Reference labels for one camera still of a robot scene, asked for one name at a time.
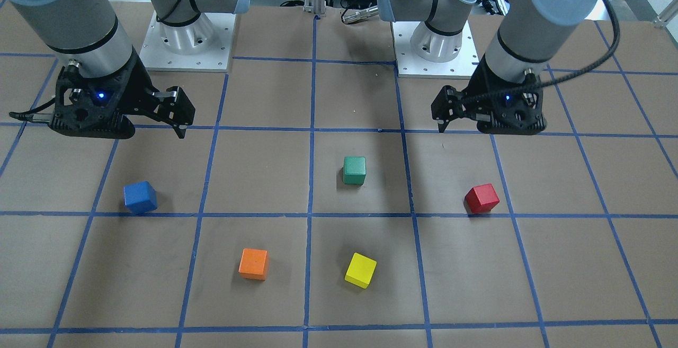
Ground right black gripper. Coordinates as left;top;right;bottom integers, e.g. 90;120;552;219
119;55;195;138

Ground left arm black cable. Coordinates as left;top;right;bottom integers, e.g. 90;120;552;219
461;0;621;106

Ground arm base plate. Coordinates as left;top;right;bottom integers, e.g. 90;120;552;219
139;13;237;73
392;21;480;79

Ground orange wooden block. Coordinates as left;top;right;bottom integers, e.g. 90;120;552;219
239;247;270;281

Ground red wooden block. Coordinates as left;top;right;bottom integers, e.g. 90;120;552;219
465;183;501;215

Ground yellow wooden block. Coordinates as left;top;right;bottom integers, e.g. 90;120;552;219
344;252;377;289

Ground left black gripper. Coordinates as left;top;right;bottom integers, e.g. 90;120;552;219
431;61;490;133

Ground blue wooden block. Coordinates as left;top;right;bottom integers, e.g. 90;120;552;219
123;181;158;215

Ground green wooden block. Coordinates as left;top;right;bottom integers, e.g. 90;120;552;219
342;156;367;185

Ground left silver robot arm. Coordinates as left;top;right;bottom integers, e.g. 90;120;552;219
378;0;620;135

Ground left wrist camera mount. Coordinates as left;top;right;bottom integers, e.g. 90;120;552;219
476;89;547;135

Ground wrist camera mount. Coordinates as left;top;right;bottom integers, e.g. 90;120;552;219
48;60;135;139
476;89;547;135

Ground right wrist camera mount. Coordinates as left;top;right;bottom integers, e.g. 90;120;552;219
48;60;135;139

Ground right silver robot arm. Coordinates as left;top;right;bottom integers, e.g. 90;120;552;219
8;0;251;139

